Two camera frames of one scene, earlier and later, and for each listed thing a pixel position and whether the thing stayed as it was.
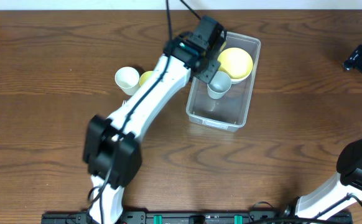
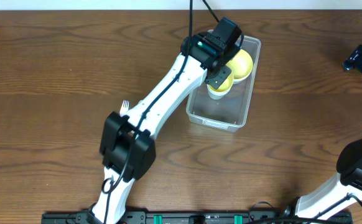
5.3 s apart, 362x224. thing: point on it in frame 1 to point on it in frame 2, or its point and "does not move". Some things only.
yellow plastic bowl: (237, 62) does not move
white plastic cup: (128, 79) to (218, 95)
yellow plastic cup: (144, 76) to (226, 84)
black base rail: (183, 217) does not move
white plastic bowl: (238, 81) does not move
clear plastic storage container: (231, 112) does not move
